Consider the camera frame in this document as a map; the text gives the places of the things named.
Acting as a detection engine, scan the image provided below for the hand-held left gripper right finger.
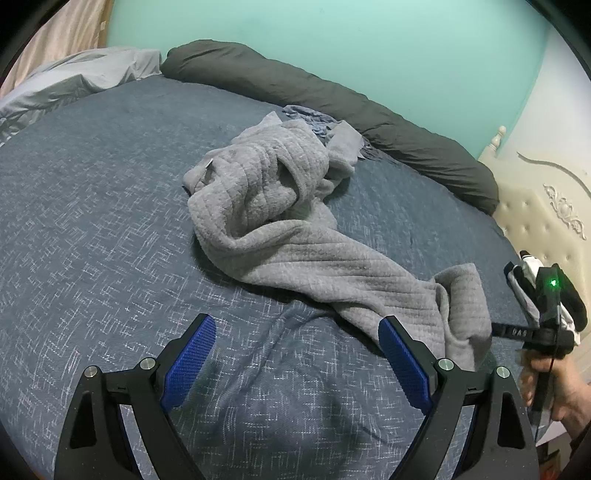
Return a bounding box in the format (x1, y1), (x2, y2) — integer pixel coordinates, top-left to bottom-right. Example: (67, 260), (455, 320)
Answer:
(378, 315), (540, 480)

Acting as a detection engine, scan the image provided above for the grey quilted sweater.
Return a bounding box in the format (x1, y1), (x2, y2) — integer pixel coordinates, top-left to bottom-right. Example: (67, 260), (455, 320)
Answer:
(181, 112), (492, 372)

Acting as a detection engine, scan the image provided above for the person's right hand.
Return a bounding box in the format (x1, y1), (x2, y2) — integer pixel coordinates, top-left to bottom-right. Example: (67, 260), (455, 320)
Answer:
(517, 353), (591, 424)

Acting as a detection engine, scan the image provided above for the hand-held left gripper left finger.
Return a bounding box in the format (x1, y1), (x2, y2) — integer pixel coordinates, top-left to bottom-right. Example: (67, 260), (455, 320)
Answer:
(54, 313), (218, 480)

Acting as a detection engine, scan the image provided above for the blue patterned bed sheet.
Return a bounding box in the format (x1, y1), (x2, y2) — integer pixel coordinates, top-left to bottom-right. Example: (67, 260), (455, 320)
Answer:
(0, 74), (555, 480)

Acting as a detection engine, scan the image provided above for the pink curtain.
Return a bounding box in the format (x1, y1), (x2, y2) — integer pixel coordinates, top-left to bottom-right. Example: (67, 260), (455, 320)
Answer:
(0, 0), (109, 97)

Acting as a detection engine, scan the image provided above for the dark grey long pillow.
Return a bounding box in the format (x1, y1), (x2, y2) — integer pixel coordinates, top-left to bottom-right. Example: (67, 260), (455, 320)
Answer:
(160, 40), (501, 215)

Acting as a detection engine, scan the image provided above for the light grey pillow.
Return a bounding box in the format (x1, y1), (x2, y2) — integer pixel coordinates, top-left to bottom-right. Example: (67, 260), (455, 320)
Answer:
(0, 47), (163, 146)

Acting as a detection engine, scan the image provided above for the blue crumpled garment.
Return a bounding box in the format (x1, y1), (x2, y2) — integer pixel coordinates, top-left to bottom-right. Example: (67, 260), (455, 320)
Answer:
(283, 105), (384, 160)

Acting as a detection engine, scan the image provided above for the person's right forearm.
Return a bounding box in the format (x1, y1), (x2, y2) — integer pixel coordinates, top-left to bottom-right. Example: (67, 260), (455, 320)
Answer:
(566, 408), (591, 457)

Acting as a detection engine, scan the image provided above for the cream tufted headboard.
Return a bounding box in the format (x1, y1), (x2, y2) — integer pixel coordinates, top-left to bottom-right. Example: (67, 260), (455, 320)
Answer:
(478, 124), (591, 315)

